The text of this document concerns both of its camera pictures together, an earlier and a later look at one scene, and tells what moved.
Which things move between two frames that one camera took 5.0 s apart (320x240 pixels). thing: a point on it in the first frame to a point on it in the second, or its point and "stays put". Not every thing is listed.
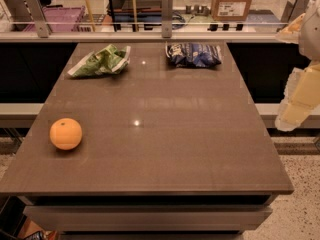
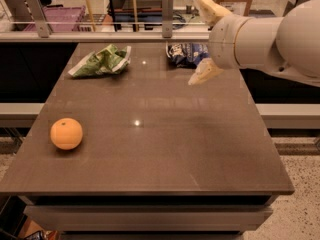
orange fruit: (66, 134) stays put
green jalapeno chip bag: (108, 60) stays put
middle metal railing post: (167, 14) stays put
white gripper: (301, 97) to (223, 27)
